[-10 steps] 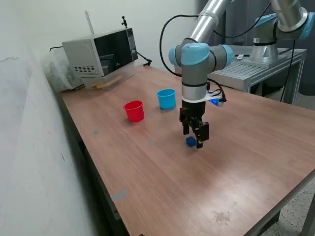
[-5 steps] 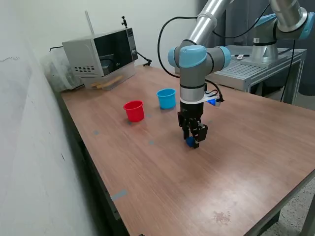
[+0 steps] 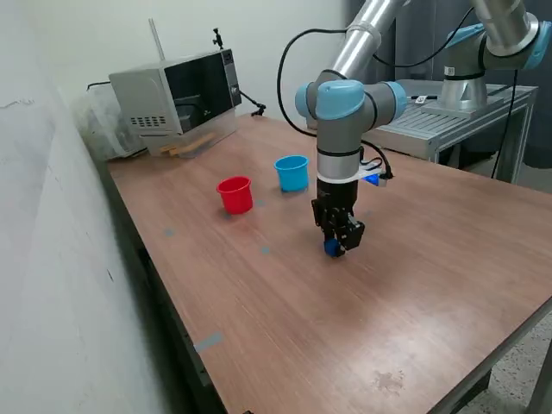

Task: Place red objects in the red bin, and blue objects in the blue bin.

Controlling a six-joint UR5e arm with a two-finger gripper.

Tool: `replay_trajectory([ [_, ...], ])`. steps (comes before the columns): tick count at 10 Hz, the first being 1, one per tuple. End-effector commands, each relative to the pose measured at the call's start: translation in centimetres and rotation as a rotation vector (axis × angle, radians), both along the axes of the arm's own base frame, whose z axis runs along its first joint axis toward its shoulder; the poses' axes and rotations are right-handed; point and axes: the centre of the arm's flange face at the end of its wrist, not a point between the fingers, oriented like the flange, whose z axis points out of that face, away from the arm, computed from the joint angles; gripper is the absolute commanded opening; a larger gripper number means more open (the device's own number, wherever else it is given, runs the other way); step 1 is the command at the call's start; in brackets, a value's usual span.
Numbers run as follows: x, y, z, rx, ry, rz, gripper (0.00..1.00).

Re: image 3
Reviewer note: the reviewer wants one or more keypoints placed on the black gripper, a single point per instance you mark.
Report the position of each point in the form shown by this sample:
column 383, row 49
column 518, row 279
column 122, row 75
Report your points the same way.
column 336, row 196

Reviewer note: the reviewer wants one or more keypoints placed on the small blue cube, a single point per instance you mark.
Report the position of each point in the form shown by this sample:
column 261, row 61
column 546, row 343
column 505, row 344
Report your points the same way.
column 330, row 249

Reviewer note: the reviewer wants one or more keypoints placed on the aluminium robot base table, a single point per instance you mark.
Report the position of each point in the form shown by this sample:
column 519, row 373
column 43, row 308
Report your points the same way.
column 431, row 129

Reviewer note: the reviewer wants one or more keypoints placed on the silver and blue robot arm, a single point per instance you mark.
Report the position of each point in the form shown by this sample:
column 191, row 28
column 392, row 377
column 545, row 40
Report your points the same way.
column 340, row 142

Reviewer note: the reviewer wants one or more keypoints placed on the blue plastic cup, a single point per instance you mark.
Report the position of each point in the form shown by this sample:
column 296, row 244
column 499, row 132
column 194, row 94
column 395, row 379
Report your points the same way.
column 293, row 179

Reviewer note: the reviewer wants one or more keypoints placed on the red plastic cup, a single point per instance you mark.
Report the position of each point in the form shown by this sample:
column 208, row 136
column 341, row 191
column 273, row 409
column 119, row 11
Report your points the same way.
column 235, row 200

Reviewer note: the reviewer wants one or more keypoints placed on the light wooden stick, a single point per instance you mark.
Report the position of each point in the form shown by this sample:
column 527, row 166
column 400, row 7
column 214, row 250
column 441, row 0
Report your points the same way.
column 202, row 139
column 174, row 152

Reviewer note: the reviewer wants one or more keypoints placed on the long grey tape strip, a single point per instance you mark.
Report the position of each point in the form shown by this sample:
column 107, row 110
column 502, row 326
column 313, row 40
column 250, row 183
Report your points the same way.
column 208, row 342

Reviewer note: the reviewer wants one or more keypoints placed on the silver microwave oven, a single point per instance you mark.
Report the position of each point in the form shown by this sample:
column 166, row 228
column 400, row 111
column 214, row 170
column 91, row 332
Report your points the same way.
column 142, row 95

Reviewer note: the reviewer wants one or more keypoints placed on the thin white rod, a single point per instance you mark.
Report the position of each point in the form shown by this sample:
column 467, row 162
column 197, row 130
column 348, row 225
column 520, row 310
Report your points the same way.
column 156, row 39

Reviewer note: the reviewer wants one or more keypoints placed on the wrist camera with white bracket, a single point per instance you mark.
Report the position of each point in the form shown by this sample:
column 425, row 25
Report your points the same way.
column 373, row 179

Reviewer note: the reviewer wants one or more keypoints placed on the black camera mount stud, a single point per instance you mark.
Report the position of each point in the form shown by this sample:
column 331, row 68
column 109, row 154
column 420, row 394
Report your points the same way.
column 219, row 39

